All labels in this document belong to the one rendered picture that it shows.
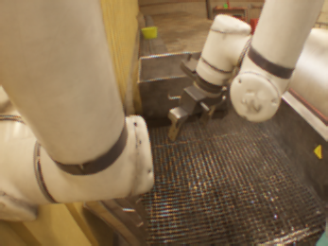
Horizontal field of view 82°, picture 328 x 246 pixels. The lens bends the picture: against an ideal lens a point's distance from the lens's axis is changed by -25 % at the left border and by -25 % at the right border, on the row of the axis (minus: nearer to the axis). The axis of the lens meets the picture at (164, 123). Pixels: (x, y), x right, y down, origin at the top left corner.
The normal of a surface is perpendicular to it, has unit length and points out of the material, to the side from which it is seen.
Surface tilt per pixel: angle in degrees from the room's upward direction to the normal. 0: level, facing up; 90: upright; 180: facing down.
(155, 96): 90
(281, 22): 87
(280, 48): 93
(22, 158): 34
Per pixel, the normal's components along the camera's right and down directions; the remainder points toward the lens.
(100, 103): 0.83, 0.41
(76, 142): 0.29, 0.74
